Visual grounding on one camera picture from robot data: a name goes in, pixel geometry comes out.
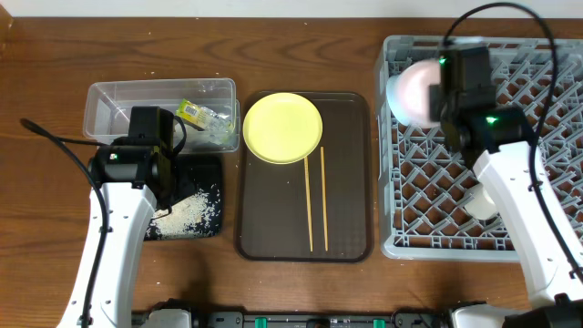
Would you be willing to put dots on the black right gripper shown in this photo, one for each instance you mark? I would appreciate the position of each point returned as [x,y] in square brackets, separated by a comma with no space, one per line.
[435,103]

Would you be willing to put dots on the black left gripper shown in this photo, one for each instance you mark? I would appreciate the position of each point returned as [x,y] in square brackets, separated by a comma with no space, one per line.
[171,166]

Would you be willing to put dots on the white rice bowl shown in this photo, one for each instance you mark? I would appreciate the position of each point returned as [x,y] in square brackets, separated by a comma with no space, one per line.
[413,93]

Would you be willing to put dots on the yellow-labelled plastic wrapper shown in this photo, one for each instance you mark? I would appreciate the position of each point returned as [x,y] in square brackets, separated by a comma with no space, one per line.
[202,118]

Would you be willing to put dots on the clear plastic wrapper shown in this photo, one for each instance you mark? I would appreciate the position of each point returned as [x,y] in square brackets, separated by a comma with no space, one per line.
[197,138]

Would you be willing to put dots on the blue bowl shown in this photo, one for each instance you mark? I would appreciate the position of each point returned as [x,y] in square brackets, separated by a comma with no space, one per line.
[393,101]

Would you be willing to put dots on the small pale green cup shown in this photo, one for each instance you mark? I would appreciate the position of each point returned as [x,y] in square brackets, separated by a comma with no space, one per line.
[479,204]

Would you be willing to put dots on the yellow plate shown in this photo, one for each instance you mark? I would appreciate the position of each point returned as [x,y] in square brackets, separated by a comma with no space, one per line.
[282,128]

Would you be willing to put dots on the wooden chopstick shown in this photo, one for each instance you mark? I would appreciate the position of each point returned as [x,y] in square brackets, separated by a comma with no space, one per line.
[308,201]
[324,200]

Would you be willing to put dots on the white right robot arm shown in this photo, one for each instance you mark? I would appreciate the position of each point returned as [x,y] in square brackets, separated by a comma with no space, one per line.
[499,145]

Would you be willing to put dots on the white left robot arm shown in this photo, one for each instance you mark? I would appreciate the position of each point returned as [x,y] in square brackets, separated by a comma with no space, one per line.
[131,177]

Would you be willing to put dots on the clear plastic waste bin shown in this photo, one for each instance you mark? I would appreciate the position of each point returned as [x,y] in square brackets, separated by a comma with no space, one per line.
[109,104]

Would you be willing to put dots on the black waste tray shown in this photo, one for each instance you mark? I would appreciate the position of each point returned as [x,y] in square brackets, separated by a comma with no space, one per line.
[194,173]

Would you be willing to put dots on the grey dishwasher rack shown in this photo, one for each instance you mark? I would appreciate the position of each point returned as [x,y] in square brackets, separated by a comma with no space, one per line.
[423,187]

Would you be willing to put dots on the spilled rice pile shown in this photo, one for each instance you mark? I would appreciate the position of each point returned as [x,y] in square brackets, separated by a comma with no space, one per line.
[197,216]

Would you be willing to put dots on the brown serving tray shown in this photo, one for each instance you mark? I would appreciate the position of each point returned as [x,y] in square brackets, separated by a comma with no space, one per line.
[272,220]

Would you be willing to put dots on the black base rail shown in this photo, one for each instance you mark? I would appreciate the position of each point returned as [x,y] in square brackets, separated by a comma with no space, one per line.
[238,317]

